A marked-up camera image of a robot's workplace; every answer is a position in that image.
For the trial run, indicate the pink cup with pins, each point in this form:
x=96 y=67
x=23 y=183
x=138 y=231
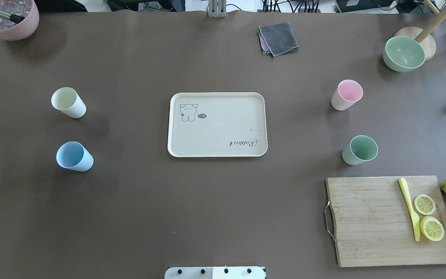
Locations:
x=347 y=93

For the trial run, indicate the green cup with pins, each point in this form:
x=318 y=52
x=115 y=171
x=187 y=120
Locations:
x=360 y=149

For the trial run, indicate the blue cup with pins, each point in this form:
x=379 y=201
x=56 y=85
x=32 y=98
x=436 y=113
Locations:
x=72 y=155

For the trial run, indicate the white cup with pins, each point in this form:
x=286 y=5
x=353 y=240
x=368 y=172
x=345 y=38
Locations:
x=67 y=101

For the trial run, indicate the cream rectangular tray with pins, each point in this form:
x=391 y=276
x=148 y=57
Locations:
x=217 y=124

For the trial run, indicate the grey folded cloth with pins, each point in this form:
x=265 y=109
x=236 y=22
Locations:
x=277 y=39

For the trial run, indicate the wooden cutting board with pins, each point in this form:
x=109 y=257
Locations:
x=372 y=226

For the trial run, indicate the green bowl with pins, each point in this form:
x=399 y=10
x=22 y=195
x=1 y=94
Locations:
x=403 y=54

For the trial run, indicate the yellow plastic knife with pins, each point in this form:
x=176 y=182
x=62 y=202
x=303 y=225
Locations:
x=415 y=221

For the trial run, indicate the upper lemon slice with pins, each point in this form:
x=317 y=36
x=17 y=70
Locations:
x=424 y=204

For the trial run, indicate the lemon slice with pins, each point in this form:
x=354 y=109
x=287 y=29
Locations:
x=431 y=228
x=424 y=204

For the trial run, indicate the lower lemon slice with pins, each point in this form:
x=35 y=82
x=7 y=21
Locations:
x=431 y=228

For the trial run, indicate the wooden cup stand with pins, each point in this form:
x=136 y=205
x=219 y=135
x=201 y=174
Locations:
x=423 y=36

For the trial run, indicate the pink bowl with ice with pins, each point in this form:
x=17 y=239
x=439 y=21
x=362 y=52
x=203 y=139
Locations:
x=11 y=31

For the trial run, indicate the aluminium frame post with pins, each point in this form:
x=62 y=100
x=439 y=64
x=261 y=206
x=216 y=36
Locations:
x=217 y=8

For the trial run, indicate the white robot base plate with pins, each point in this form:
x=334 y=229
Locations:
x=223 y=272

